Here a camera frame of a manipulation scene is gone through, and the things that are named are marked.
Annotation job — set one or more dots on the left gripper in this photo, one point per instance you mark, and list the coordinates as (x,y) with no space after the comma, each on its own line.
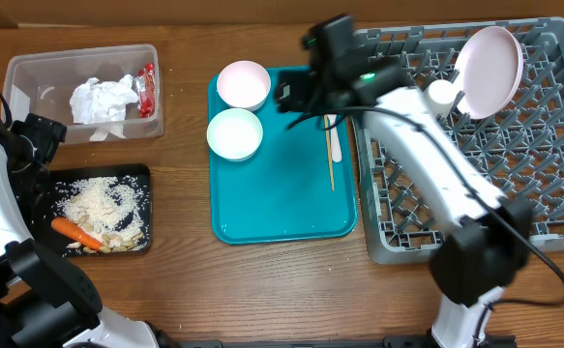
(45,132)

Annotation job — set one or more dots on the red snack wrapper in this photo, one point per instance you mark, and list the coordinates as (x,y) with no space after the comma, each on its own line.
(145,86)

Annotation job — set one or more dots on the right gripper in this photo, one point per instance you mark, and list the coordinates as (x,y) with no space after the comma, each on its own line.
(301,91)

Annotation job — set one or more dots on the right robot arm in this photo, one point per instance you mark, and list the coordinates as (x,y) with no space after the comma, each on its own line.
(487,234)

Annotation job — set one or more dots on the teal serving tray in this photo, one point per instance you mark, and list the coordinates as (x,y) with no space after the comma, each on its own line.
(288,190)

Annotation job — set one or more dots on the white bowl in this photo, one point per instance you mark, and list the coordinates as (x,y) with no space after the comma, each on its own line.
(234,134)
(244,84)

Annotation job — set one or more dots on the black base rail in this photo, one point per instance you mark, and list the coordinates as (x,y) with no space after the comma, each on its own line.
(301,343)

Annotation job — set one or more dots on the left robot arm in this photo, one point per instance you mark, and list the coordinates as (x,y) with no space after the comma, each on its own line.
(45,300)

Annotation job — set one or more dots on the white paper cup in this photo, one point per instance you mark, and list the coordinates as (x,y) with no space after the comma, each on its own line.
(440,96)

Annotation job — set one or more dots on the clear plastic bin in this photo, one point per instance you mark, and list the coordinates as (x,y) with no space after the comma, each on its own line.
(43,84)

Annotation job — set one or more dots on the white napkin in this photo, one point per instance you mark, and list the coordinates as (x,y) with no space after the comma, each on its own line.
(95,102)

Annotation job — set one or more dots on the grey dishwasher rack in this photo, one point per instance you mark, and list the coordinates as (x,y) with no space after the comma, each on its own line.
(520,149)

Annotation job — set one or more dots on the white plastic fork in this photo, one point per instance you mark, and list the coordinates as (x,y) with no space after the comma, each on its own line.
(334,138)

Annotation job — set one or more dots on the rice food scraps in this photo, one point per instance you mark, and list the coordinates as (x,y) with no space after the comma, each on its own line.
(101,185)

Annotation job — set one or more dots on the wooden skewer stick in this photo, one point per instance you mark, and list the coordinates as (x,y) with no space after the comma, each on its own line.
(329,152)

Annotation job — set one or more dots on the orange carrot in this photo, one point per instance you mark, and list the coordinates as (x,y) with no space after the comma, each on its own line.
(74,232)

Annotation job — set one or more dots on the peanut food scraps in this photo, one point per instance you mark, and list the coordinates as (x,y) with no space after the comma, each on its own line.
(112,219)

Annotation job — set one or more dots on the white round plate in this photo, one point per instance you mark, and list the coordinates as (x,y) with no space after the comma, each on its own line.
(489,68)

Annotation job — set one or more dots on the black plastic tray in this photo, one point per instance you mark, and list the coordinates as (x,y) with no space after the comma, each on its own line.
(43,213)

